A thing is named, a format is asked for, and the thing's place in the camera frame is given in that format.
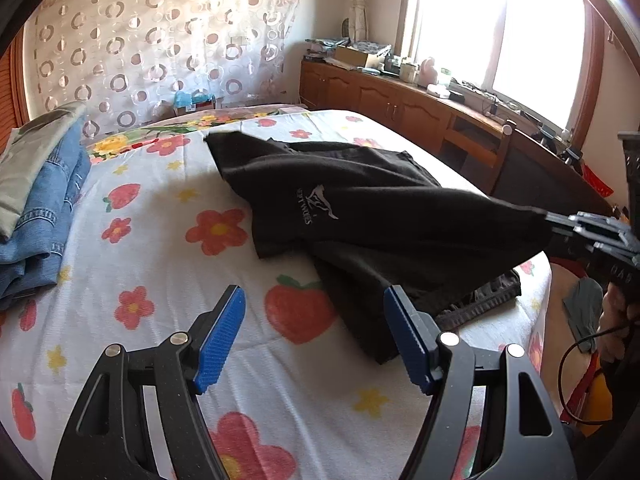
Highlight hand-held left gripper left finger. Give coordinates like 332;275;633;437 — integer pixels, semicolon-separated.
50;284;247;480

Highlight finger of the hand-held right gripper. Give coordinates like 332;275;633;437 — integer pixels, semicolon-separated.
544;211;635;235
549;229;640;267

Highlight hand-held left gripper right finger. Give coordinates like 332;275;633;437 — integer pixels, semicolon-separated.
382;285;578;480

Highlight black pants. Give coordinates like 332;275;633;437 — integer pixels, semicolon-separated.
204;130;553;365

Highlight person's right forearm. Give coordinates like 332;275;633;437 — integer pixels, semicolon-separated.
600;355;640;428

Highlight folded grey-green pants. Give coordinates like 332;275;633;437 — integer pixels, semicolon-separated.
0;101;88;241

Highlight person's right hand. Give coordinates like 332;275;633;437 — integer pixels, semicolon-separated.
599;282;640;362

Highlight grey cloth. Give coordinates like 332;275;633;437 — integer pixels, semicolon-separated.
562;277;604;356

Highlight dark brown board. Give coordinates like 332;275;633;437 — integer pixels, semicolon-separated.
492;122;618;216

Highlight white floral bedsheet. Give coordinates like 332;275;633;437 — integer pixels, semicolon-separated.
0;109;553;480

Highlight wooden-framed window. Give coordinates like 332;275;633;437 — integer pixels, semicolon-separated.
395;0;606;133

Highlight pink figurine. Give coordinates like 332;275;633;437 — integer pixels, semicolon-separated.
419;57;441;87

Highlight pink floral blanket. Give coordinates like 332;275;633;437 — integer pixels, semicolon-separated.
82;104;308;157

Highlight folded blue jeans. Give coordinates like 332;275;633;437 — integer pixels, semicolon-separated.
0;115;93;311

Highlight blue tissue box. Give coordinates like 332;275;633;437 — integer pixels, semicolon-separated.
172;91;216;113

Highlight wooden cabinet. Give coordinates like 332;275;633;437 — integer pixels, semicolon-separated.
299;57;506;196

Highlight cardboard box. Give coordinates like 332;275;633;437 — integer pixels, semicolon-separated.
332;45;386;69

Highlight beige window curtain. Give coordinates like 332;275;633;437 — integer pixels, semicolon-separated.
347;0;413;46

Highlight circle-patterned sheer curtain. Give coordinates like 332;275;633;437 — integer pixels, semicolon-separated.
27;0;303;136

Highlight ribbed wooden door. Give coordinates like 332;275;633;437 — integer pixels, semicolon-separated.
6;25;32;128

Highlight black cable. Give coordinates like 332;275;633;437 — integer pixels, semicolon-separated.
556;322;626;426

